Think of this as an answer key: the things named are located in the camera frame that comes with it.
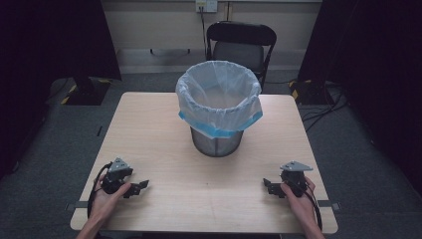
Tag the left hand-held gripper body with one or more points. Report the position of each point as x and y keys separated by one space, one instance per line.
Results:
x=116 y=177

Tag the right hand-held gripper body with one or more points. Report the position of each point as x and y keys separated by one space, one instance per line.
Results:
x=294 y=181

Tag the black mesh waste bin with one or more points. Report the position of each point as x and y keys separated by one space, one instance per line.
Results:
x=215 y=146

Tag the translucent bin liner bag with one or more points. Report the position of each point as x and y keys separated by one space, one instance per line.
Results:
x=217 y=99

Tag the person's right hand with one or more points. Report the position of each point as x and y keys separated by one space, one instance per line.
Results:
x=300 y=207

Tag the person's left hand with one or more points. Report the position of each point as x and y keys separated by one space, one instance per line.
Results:
x=106 y=205

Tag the black stand base striped tape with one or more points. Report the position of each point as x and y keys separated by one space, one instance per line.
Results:
x=308 y=93
x=84 y=93

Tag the black curtain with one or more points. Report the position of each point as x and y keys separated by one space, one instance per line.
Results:
x=375 y=66
x=49 y=49

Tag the black folding chair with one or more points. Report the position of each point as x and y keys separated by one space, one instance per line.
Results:
x=240 y=45

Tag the white wall socket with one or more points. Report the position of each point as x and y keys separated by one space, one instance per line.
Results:
x=206 y=5

